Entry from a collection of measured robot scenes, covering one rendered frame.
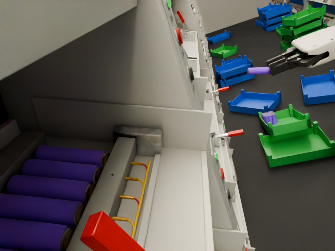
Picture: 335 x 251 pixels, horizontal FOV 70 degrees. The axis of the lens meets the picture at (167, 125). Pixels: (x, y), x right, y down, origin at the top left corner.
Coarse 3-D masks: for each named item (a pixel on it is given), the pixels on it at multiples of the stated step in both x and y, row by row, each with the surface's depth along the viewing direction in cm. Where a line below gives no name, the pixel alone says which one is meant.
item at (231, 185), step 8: (200, 72) 94; (208, 72) 94; (208, 80) 95; (208, 88) 90; (208, 104) 78; (216, 120) 70; (216, 128) 66; (216, 152) 57; (224, 168) 52; (232, 184) 42; (232, 192) 43
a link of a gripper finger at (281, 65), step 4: (280, 60) 58; (284, 60) 58; (292, 60) 57; (296, 60) 56; (300, 60) 55; (272, 64) 59; (276, 64) 59; (280, 64) 58; (284, 64) 58; (288, 64) 58; (292, 64) 57; (296, 64) 57; (272, 68) 59; (276, 68) 59; (280, 68) 59; (284, 68) 58; (272, 72) 60; (276, 72) 60; (280, 72) 60
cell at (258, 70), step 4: (248, 68) 61; (252, 68) 61; (256, 68) 61; (260, 68) 61; (264, 68) 61; (268, 68) 61; (248, 72) 61; (252, 72) 61; (256, 72) 61; (260, 72) 61; (264, 72) 61; (268, 72) 61
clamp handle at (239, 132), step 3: (228, 132) 58; (231, 132) 58; (234, 132) 58; (237, 132) 57; (240, 132) 57; (243, 132) 57; (213, 135) 58; (216, 135) 59; (219, 135) 59; (222, 135) 58; (225, 135) 58; (228, 135) 58; (231, 135) 58; (234, 135) 57; (237, 135) 57
